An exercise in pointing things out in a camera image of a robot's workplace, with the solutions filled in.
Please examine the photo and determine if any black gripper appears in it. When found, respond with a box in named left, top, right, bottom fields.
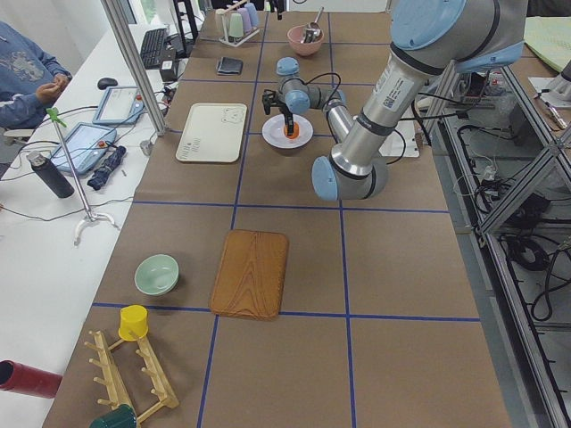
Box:
left=261, top=89, right=296, bottom=137

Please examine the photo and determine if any orange mandarin fruit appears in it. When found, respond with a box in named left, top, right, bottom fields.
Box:
left=283, top=122, right=300, bottom=140

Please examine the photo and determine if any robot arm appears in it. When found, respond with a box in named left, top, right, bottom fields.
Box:
left=262, top=0, right=527, bottom=201
left=276, top=58, right=570, bottom=143

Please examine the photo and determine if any cream bear print tray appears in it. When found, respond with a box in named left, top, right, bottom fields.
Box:
left=175, top=103, right=247, bottom=163

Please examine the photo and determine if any brown wooden tray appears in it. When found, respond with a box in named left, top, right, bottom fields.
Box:
left=210, top=229, right=289, bottom=320

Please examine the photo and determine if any white round plate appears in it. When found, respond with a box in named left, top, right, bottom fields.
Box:
left=261, top=114, right=313, bottom=149

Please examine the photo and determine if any folded grey cloth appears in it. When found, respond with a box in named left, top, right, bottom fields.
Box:
left=216, top=56, right=244, bottom=76

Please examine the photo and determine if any pink bowl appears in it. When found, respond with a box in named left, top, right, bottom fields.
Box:
left=286, top=25, right=324, bottom=57

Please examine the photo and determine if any metal scoop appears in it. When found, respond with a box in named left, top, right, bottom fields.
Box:
left=302, top=6, right=324, bottom=44

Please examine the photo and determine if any rack with pastel cups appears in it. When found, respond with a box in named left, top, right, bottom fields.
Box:
left=214, top=0, right=260, bottom=47

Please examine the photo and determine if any black power adapter box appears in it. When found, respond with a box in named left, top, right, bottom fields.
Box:
left=160, top=60, right=178, bottom=82

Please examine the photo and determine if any black keyboard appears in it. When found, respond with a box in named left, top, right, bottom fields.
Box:
left=139, top=28, right=167, bottom=70

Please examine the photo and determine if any far blue teach pendant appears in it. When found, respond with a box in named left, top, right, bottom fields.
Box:
left=92, top=86, right=145, bottom=126

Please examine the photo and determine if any blue teach pendant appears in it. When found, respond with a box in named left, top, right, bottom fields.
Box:
left=65, top=122, right=117, bottom=176
left=92, top=86, right=145, bottom=126

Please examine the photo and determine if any near blue teach pendant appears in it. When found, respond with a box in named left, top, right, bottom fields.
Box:
left=65, top=122, right=117, bottom=176

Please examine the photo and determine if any black computer mouse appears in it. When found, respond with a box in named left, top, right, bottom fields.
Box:
left=97, top=78, right=118, bottom=90

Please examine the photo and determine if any folded dark blue umbrella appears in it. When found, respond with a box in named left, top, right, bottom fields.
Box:
left=87, top=145, right=127, bottom=191

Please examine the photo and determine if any light green bowl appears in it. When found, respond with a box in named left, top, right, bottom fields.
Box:
left=134, top=254, right=179, bottom=296

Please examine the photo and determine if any metal stand with green clip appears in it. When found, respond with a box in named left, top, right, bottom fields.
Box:
left=46, top=107, right=120, bottom=247

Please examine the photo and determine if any black water bottle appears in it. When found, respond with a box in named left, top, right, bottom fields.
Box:
left=27, top=151, right=74, bottom=199

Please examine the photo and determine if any yellow cup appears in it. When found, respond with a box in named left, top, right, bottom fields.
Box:
left=118, top=305, right=149, bottom=342

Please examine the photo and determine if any person in blue sweater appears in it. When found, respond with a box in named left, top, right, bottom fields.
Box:
left=1, top=22, right=72, bottom=129

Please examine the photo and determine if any wooden cup rack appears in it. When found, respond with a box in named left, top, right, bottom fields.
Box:
left=84, top=330, right=180, bottom=427

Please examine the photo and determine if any dark green cup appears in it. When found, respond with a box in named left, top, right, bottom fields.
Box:
left=89, top=404, right=138, bottom=428

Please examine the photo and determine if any red cylinder bottle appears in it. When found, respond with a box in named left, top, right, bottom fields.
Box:
left=1, top=360, right=62, bottom=399

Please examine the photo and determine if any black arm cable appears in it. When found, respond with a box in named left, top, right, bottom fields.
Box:
left=302, top=71, right=408, bottom=165

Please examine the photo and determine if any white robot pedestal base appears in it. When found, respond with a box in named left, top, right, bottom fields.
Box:
left=379, top=111, right=419, bottom=158

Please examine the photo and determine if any aluminium frame post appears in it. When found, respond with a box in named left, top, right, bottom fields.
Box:
left=101, top=0, right=166, bottom=136

